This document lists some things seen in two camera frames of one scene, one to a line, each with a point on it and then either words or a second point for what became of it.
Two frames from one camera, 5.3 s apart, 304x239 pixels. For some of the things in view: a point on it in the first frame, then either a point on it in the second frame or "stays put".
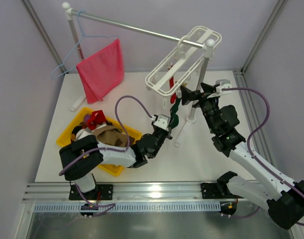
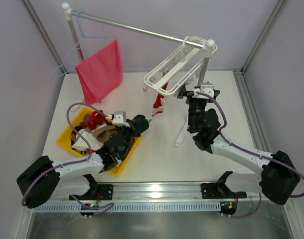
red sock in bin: x=97 y=117 stays put
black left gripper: x=165 y=131 -> x=131 y=125
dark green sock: x=174 y=119 -> x=142 y=123
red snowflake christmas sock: x=173 y=97 -> x=158 y=106
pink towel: x=102 y=73 stays put
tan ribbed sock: x=110 y=135 stays put
